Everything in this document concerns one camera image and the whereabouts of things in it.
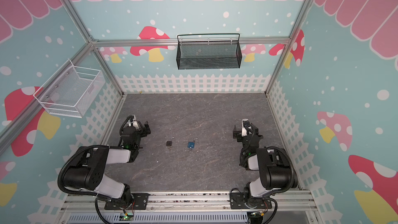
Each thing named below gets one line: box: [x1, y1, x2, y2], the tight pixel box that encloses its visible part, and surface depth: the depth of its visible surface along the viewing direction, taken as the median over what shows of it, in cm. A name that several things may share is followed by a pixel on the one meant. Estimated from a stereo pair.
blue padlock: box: [187, 137, 198, 149], surface depth 95 cm
